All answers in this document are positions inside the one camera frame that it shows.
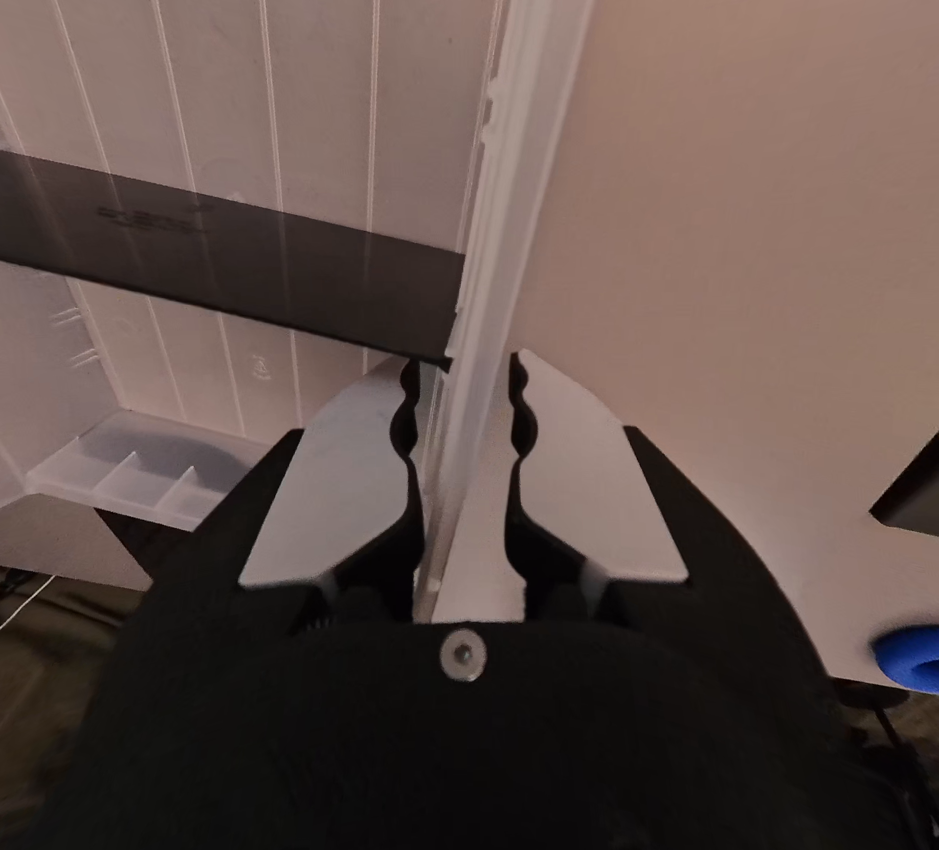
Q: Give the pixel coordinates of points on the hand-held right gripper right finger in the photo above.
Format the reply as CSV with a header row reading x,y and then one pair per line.
x,y
594,498

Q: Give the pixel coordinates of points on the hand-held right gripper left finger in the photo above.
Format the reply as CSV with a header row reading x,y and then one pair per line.
x,y
330,498

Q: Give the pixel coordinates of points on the black strip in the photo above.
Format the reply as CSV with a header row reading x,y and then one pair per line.
x,y
257,263

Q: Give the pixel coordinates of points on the clear plastic storage bin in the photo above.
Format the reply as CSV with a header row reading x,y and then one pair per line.
x,y
220,58

